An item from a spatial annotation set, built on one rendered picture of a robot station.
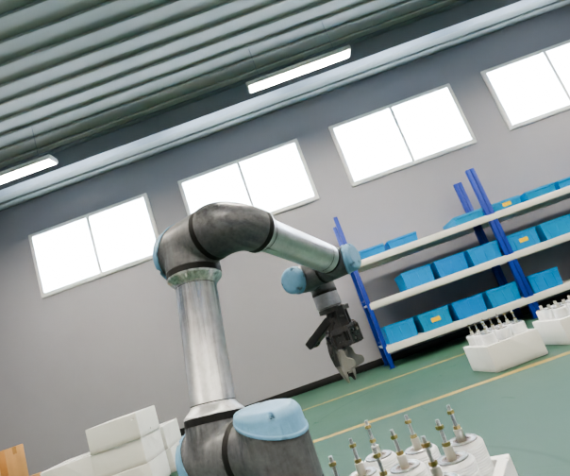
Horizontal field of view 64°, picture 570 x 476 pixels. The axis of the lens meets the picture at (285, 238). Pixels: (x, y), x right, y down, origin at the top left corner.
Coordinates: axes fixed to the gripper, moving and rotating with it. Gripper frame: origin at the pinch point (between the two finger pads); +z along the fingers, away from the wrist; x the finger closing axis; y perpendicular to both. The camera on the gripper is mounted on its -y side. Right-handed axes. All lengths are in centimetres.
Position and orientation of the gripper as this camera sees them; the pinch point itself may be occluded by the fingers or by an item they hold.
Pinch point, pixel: (348, 377)
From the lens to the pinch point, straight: 137.6
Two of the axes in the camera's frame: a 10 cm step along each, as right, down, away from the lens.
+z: 3.3, 9.2, -2.3
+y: 7.6, -4.0, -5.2
